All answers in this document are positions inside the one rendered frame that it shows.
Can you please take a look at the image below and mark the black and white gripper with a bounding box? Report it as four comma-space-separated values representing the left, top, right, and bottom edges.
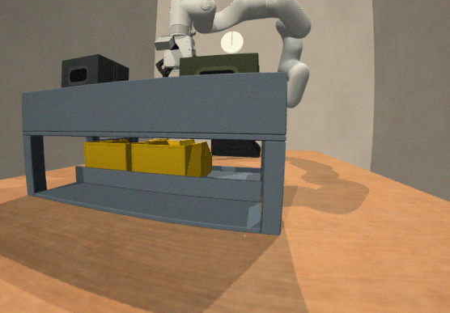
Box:
155, 32, 197, 78

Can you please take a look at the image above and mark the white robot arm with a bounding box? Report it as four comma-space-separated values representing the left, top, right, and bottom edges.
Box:
155, 0, 311, 108

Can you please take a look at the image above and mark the dark grey case with orange latches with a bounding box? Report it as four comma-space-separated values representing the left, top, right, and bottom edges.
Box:
62, 54, 129, 87

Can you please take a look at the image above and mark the dark green case with orange latches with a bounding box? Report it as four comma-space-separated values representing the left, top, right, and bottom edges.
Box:
179, 53, 258, 76

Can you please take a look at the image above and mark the grey shelf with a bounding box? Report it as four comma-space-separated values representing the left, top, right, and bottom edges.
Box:
22, 72, 287, 235

